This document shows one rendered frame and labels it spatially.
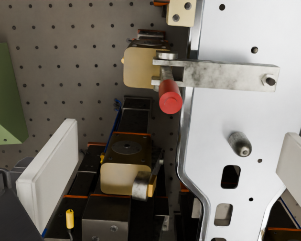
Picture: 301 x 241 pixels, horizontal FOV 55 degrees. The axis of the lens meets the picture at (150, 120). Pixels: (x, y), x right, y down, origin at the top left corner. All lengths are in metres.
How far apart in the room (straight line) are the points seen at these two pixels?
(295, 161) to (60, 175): 0.13
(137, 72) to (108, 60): 0.37
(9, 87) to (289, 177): 0.74
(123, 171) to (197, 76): 0.19
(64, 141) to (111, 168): 0.31
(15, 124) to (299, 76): 0.68
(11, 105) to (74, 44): 0.23
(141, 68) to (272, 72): 0.18
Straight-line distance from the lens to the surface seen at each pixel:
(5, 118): 0.81
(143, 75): 0.43
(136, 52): 0.42
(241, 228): 0.65
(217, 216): 0.63
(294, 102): 0.54
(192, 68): 0.40
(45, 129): 0.89
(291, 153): 0.19
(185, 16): 0.40
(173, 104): 0.27
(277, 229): 0.77
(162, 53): 0.39
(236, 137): 0.51
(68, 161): 0.17
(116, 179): 0.47
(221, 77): 0.41
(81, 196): 0.64
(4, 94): 0.81
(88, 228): 0.47
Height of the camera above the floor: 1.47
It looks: 69 degrees down
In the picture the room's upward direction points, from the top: 178 degrees counter-clockwise
